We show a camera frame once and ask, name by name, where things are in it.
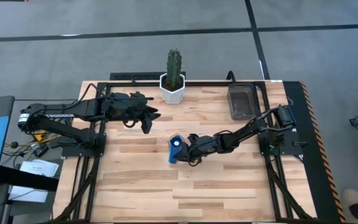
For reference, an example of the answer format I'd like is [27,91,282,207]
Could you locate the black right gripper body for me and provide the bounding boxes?
[183,133,213,167]

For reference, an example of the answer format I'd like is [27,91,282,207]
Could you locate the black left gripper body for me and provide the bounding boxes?
[104,91,155,134]

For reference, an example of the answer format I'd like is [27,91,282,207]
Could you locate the small dark blue measuring cup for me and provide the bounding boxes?
[168,136,183,165]

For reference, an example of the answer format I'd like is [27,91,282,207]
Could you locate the dark grey rectangular basket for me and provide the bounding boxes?
[227,84,259,121]

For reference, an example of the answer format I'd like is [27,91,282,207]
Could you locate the white hexagonal plant pot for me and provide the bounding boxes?
[159,72,186,105]

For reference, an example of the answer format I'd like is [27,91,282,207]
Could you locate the green cactus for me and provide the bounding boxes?
[166,49,183,91]

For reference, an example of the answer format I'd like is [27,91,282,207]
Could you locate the small black device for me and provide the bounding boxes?
[32,145,49,158]

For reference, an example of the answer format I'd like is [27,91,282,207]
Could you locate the white printed paper sheet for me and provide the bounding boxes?
[19,159,60,178]

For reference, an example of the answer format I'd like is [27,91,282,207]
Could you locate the black mat with hazard stripes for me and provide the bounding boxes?
[283,80,348,223]

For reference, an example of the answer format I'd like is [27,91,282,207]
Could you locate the white blank paper sheet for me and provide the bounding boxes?
[7,185,49,203]

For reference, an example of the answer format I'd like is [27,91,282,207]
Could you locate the person's shoe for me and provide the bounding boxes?
[342,189,358,223]

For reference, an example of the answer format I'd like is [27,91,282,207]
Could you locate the black aluminium table frame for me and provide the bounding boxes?
[53,80,318,223]

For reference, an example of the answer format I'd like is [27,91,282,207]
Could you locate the thin black floor cable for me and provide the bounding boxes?
[14,98,78,102]

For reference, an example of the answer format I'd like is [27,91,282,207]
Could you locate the yellow cable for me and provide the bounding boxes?
[20,132,62,147]

